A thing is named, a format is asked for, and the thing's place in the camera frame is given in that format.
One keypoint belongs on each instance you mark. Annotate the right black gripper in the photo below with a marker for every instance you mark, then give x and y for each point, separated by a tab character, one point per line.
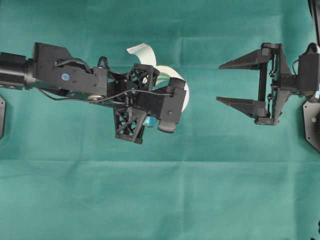
271	60

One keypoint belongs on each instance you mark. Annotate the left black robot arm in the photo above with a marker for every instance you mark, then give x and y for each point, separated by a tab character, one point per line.
62	77

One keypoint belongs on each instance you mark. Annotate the green table cloth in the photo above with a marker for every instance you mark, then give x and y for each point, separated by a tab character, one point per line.
219	176

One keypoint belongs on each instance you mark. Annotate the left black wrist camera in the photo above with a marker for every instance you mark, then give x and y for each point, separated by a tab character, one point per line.
164	103

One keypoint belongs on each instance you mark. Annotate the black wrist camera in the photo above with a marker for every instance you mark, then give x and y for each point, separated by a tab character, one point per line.
164	103
308	78

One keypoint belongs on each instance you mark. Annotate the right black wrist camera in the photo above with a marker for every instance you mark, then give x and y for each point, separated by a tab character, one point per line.
308	78

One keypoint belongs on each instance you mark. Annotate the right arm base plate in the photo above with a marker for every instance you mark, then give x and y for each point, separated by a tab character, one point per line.
311	115

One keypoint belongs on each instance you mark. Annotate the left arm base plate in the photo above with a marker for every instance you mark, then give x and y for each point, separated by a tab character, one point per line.
2	116

